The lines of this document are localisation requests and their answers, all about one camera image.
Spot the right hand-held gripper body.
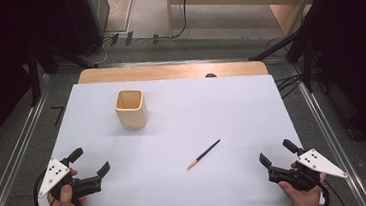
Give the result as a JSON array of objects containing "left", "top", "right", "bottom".
[{"left": 266, "top": 145, "right": 350, "bottom": 195}]

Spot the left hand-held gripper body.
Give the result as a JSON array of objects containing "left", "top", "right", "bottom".
[{"left": 34, "top": 153, "right": 104, "bottom": 206}]

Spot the dark pencil with gold end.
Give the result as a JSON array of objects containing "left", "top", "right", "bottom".
[{"left": 183, "top": 138, "right": 224, "bottom": 171}]

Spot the beige square pen holder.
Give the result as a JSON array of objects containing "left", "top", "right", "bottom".
[{"left": 113, "top": 87, "right": 150, "bottom": 132}]

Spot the person's right hand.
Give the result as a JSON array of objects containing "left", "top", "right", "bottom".
[{"left": 276, "top": 160, "right": 330, "bottom": 206}]

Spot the black metal stand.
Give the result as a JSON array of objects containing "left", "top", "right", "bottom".
[
  {"left": 242, "top": 0, "right": 348, "bottom": 99},
  {"left": 24, "top": 36, "right": 102, "bottom": 108}
]

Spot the white table sheet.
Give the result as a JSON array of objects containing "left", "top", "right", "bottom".
[{"left": 17, "top": 63, "right": 325, "bottom": 206}]

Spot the wooden table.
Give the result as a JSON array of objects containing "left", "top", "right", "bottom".
[{"left": 77, "top": 52, "right": 270, "bottom": 92}]

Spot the black cabinet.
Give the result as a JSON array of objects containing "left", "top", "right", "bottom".
[{"left": 61, "top": 0, "right": 114, "bottom": 58}]

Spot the aluminium floor rail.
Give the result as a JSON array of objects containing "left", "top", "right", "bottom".
[
  {"left": 288, "top": 57, "right": 366, "bottom": 206},
  {"left": 0, "top": 74, "right": 61, "bottom": 206}
]

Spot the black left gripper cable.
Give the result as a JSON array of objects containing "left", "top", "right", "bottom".
[{"left": 31, "top": 171, "right": 57, "bottom": 206}]

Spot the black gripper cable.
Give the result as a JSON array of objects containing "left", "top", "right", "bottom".
[
  {"left": 31, "top": 171, "right": 57, "bottom": 206},
  {"left": 317, "top": 178, "right": 349, "bottom": 206}
]

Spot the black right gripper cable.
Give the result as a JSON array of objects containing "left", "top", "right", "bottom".
[{"left": 317, "top": 178, "right": 349, "bottom": 206}]

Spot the bundle of black floor cables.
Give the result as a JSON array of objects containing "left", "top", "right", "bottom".
[{"left": 272, "top": 71, "right": 306, "bottom": 101}]

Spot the white floor cable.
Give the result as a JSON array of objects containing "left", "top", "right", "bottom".
[{"left": 81, "top": 38, "right": 115, "bottom": 67}]

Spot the black hanging cable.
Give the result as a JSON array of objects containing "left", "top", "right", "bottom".
[{"left": 167, "top": 0, "right": 193, "bottom": 40}]

